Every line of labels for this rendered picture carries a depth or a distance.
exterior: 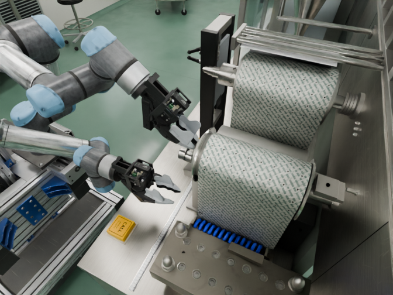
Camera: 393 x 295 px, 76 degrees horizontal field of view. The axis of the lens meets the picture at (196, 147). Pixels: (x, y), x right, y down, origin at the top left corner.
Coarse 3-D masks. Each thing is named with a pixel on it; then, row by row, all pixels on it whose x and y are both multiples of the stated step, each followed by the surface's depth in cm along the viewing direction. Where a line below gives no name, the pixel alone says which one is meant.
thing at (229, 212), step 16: (208, 192) 64; (208, 208) 71; (224, 208) 67; (240, 208) 63; (256, 208) 60; (224, 224) 73; (240, 224) 69; (256, 224) 65; (272, 224) 62; (256, 240) 71; (272, 240) 67
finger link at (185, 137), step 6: (174, 126) 62; (174, 132) 63; (180, 132) 62; (186, 132) 61; (180, 138) 64; (186, 138) 63; (192, 138) 62; (180, 144) 64; (186, 144) 64; (192, 144) 66
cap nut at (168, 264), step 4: (164, 256) 65; (168, 256) 65; (164, 260) 64; (168, 260) 64; (172, 260) 65; (164, 264) 64; (168, 264) 64; (172, 264) 65; (164, 268) 66; (168, 268) 65; (172, 268) 66
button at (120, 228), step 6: (120, 216) 88; (114, 222) 87; (120, 222) 87; (126, 222) 87; (132, 222) 87; (108, 228) 85; (114, 228) 85; (120, 228) 85; (126, 228) 85; (132, 228) 87; (114, 234) 84; (120, 234) 84; (126, 234) 84; (120, 240) 85
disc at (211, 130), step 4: (212, 128) 63; (208, 132) 60; (212, 132) 64; (204, 136) 59; (204, 140) 59; (200, 144) 58; (200, 148) 58; (196, 152) 58; (200, 152) 59; (196, 156) 58; (196, 160) 59; (196, 164) 60; (192, 168) 59; (192, 172) 59; (192, 176) 61; (196, 176) 63; (196, 180) 65
